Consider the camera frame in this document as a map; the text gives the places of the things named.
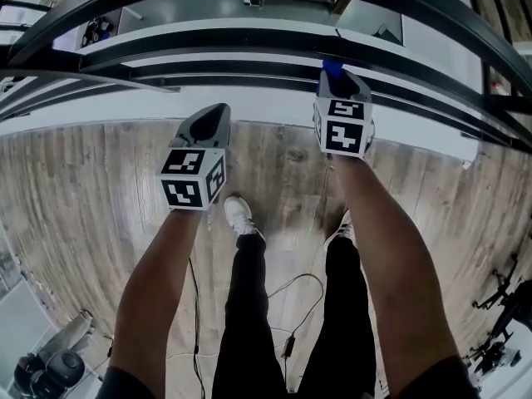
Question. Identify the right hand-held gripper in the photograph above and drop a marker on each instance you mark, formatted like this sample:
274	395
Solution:
343	129

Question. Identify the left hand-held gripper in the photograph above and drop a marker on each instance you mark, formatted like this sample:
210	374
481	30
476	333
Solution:
187	177

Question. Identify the blue cloth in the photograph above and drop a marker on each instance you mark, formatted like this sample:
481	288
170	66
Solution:
332	67

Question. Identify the wooden-topped black metal railing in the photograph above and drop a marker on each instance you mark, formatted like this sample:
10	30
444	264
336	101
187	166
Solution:
457	19

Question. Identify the person's right forearm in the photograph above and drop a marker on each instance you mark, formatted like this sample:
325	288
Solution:
390	256

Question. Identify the person's left forearm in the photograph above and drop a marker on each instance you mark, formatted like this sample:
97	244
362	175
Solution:
154	289

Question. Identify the person's right white shoe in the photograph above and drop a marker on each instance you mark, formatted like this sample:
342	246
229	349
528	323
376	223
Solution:
343	231

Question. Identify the person's black trousers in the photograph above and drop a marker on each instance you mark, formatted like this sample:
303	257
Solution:
249	306

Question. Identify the black office chair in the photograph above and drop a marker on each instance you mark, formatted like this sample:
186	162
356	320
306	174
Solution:
498	356
511	306

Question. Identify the person's black shirt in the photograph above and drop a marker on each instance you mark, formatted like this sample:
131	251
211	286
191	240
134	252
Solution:
436	380

